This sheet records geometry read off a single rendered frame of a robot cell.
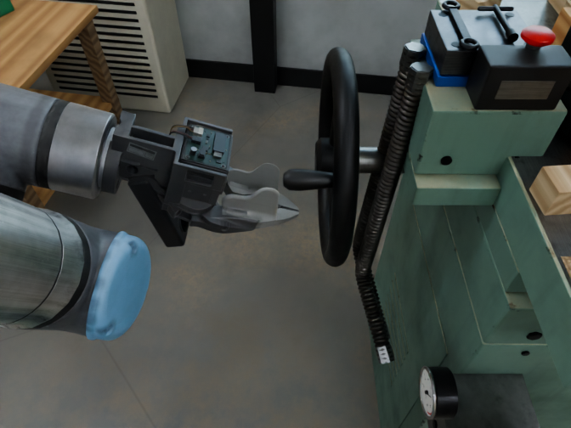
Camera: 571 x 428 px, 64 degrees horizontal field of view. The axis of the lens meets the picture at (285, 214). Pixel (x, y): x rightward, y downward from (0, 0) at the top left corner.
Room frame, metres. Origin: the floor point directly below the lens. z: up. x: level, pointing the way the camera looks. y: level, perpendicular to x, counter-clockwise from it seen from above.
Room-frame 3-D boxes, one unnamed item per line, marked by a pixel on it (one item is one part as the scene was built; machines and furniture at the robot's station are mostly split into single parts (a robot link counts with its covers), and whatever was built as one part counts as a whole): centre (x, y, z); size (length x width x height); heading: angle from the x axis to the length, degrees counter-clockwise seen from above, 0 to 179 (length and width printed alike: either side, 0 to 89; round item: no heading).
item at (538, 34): (0.40, -0.24, 1.02); 0.03 x 0.03 x 0.01
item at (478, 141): (0.44, -0.21, 0.91); 0.15 x 0.14 x 0.09; 0
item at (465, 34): (0.46, -0.18, 1.00); 0.10 x 0.02 x 0.01; 0
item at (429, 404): (0.20, -0.19, 0.65); 0.06 x 0.04 x 0.08; 0
